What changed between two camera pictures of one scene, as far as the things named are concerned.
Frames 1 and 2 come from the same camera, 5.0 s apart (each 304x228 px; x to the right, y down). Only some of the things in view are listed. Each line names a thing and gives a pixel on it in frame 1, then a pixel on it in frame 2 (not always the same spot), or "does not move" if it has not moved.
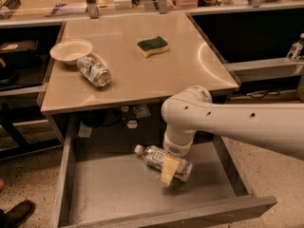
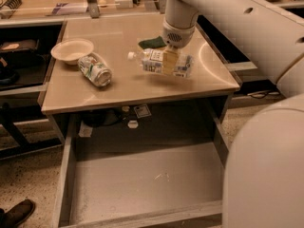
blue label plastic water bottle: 154,157 to 152,61
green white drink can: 94,70 does not move
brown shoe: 17,215 does not move
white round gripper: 178,148 to 178,37
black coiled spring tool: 13,2 does not move
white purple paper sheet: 69,9 does not move
